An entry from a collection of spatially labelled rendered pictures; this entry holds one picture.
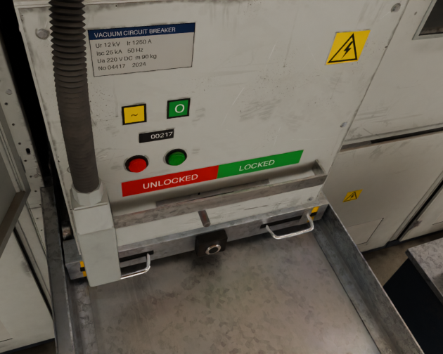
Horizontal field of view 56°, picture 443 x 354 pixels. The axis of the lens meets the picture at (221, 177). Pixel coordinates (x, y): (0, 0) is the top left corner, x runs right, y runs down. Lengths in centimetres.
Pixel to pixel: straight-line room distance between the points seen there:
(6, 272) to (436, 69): 123
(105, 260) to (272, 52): 36
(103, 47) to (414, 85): 89
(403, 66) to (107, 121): 78
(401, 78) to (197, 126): 68
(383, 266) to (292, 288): 123
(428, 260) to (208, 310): 60
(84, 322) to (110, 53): 50
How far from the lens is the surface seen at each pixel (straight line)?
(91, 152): 48
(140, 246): 80
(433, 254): 121
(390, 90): 118
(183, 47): 53
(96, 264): 62
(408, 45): 110
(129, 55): 52
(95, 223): 55
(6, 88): 84
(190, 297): 84
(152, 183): 68
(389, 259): 212
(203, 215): 72
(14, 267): 124
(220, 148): 66
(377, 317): 92
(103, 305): 84
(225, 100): 60
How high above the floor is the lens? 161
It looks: 48 degrees down
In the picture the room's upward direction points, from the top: 10 degrees clockwise
